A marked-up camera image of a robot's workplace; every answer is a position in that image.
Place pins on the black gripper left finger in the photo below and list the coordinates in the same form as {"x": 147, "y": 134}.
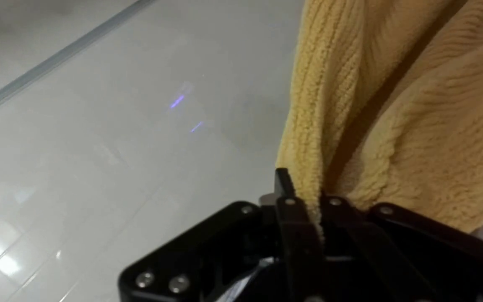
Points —
{"x": 297, "y": 252}

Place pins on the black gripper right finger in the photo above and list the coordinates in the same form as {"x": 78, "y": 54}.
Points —
{"x": 398, "y": 257}

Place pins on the yellow towel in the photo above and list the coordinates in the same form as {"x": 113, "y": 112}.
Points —
{"x": 448, "y": 111}

